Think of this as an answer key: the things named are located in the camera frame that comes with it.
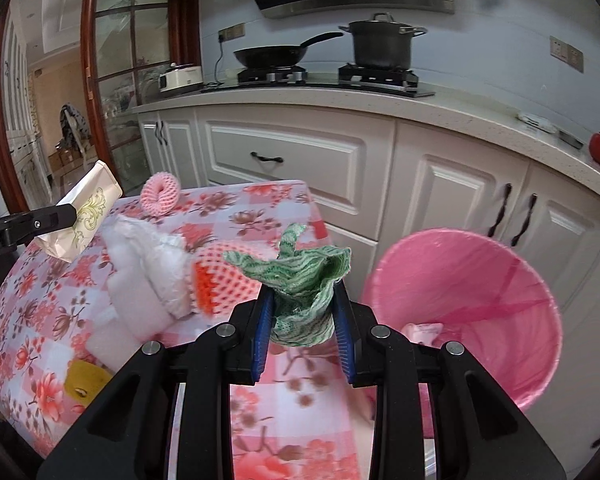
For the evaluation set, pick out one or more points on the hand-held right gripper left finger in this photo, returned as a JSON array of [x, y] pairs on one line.
[[262, 332]]

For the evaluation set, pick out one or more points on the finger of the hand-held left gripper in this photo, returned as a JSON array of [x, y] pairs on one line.
[[35, 222]]

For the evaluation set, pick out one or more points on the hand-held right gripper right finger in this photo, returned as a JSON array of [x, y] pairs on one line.
[[342, 342]]

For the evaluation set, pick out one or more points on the beige floral paper packet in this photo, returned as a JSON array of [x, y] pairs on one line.
[[85, 210]]

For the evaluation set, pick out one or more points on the pink foam fruit net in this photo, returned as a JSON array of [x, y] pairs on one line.
[[222, 275]]

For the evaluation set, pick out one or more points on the green striped cloth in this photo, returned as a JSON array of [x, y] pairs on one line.
[[305, 270]]

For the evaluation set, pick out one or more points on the pink trash bin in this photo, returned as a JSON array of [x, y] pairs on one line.
[[455, 270]]

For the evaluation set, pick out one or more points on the cardboard boxes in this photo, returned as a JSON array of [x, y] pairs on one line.
[[65, 157]]

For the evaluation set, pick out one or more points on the pink wrapper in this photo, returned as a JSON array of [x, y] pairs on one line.
[[422, 332]]

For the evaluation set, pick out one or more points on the dark patterned garment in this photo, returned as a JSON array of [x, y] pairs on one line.
[[75, 122]]

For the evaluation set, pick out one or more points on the crumpled white plastic wrap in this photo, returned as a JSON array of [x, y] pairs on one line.
[[145, 250]]

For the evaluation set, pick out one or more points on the white foam block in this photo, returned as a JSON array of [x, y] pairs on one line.
[[130, 295], [115, 345]]

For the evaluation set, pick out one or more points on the pink floral tablecloth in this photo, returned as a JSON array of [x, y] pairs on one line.
[[280, 210]]

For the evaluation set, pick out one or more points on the yellow flat item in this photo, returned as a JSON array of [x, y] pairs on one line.
[[87, 377]]

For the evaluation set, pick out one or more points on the white kitchen cabinet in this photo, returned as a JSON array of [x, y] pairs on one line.
[[430, 185]]

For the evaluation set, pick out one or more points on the wooden glass door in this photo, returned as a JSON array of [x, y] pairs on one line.
[[91, 35]]

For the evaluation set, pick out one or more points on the white rice cooker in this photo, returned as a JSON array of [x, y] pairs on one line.
[[180, 80]]

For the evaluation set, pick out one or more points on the black gas stove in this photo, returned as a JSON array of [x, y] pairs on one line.
[[330, 85]]

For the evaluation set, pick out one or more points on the black frying pan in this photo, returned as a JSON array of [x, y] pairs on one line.
[[270, 55]]

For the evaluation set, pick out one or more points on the black cooking pot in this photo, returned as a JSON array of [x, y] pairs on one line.
[[382, 45]]

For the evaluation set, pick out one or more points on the metal wall outlet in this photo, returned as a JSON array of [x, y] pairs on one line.
[[232, 33]]

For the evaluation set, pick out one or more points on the beige wall outlet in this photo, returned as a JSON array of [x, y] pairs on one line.
[[567, 54]]

